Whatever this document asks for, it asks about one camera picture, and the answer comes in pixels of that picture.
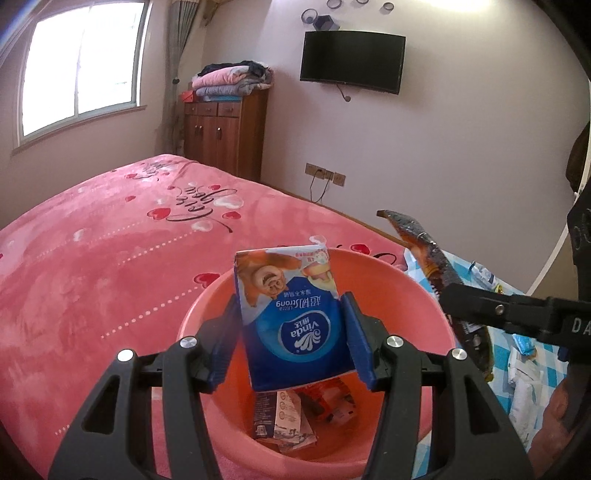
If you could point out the blue tissue packet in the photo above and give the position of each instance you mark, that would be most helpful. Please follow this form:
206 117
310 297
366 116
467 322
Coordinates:
295 332

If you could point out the white printed packaging bag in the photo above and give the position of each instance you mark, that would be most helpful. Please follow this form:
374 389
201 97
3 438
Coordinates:
288 415

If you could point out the pile of folded blankets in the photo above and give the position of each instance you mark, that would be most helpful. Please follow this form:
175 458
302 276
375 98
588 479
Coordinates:
231 78

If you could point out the round wall ornament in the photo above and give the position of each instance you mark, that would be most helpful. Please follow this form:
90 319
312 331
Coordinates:
328 4
303 16
383 7

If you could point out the wall socket strip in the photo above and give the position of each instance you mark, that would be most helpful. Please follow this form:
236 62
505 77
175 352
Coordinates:
323 174

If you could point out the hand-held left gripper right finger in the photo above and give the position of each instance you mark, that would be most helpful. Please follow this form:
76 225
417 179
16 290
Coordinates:
358 341

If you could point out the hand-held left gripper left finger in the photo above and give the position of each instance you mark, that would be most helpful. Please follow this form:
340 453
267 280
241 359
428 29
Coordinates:
226 341

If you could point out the wall-mounted television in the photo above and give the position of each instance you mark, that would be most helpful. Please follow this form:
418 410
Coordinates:
351 60

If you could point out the person's right hand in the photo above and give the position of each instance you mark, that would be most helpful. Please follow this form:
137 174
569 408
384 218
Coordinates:
551 415

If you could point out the hexagonal wall shelf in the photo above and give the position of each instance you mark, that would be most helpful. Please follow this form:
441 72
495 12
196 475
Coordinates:
323 22

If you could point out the wooden cabinet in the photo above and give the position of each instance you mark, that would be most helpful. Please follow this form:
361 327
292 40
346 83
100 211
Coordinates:
221 134

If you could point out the white tube packet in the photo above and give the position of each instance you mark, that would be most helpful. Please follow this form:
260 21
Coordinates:
526 401

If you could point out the pink plastic basin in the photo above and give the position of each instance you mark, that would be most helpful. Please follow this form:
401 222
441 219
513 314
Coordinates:
392 286

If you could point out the pink heart blanket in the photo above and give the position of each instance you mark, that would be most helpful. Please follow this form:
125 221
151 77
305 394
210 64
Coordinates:
92 277

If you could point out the black and gold snack wrapper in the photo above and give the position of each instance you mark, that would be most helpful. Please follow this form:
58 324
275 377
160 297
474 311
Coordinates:
429 258

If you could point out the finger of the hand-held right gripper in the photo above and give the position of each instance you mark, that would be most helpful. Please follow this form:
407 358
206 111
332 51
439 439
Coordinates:
489 307

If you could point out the small red box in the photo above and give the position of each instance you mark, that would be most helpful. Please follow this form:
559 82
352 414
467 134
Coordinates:
187 97

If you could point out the red snack packet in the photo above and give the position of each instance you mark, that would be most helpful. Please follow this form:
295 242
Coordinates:
334 401

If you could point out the window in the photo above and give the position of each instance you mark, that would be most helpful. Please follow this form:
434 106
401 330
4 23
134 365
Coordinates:
78 64

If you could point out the blue checkered tablecloth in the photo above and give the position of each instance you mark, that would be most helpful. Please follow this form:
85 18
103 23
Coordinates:
464 272

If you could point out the grey curtain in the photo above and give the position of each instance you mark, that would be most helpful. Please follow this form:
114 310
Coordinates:
180 55

